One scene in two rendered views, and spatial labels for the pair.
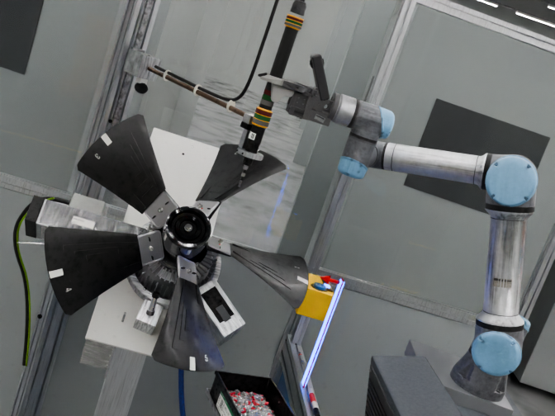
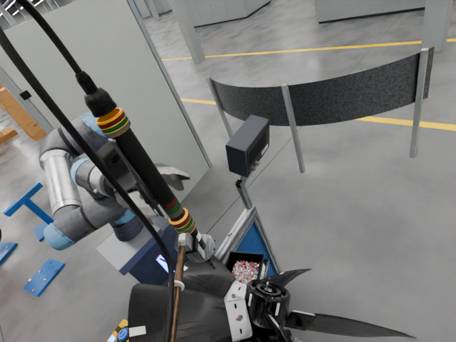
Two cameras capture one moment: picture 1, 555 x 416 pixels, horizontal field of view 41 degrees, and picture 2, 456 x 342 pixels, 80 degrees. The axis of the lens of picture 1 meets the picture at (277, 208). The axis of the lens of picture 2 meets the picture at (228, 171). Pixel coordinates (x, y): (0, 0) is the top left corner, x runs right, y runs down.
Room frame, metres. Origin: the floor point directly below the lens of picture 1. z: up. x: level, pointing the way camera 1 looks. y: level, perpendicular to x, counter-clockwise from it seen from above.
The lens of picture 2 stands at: (1.98, 0.53, 1.93)
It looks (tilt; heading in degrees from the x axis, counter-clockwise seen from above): 37 degrees down; 238
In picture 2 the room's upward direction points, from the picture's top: 24 degrees counter-clockwise
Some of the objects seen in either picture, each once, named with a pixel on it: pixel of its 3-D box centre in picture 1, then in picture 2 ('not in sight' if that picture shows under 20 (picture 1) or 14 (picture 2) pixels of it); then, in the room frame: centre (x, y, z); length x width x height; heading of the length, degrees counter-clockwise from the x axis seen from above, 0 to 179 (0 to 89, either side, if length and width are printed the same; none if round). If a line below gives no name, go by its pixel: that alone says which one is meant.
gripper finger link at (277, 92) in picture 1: (277, 90); (175, 181); (1.84, 0.10, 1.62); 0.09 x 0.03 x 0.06; 121
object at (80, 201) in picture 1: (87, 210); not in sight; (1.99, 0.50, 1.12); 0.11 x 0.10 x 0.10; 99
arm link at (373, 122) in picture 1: (370, 120); (94, 175); (1.92, -0.15, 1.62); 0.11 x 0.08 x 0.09; 99
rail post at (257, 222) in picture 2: not in sight; (269, 254); (1.41, -0.33, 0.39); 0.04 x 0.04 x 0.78; 9
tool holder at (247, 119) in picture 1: (253, 136); (193, 241); (1.88, 0.12, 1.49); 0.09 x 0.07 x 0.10; 44
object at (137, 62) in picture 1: (141, 64); not in sight; (2.32, 0.55, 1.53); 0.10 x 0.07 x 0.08; 44
